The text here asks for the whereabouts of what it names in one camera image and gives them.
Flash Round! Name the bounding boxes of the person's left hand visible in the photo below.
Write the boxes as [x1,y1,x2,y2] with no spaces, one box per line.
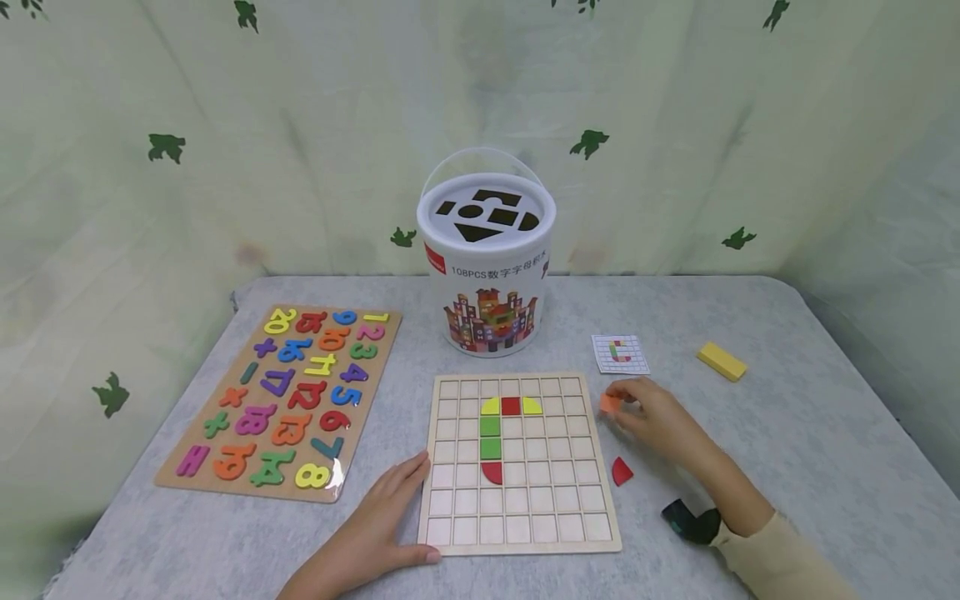
[327,450,443,589]

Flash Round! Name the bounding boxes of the yellow rectangular block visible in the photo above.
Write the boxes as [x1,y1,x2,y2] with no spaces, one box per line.
[696,340,750,383]

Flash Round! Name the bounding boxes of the black wrist band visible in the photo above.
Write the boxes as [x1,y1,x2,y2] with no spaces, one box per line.
[660,497,723,548]

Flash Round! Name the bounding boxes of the person's left forearm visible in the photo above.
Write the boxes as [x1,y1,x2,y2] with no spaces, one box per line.
[276,563,366,600]

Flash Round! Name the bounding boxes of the set of colourful number pieces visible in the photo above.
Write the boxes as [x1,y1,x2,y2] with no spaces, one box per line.
[175,307,392,491]

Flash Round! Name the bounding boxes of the wooden grid board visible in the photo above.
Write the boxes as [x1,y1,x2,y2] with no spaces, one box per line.
[417,371,623,558]

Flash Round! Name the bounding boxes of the person's right forearm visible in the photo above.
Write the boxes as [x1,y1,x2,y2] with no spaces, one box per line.
[686,446,861,600]

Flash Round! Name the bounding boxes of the wooden number puzzle board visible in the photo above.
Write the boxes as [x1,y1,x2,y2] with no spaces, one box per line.
[153,303,404,505]

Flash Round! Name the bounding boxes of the person's right hand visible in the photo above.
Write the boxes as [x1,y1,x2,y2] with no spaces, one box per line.
[602,377,715,482]

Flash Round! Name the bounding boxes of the white toy bucket with lid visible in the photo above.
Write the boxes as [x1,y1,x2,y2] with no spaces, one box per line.
[416,147,558,359]

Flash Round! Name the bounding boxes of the white grid pattern card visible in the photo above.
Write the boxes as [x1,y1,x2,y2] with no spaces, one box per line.
[592,334,652,376]

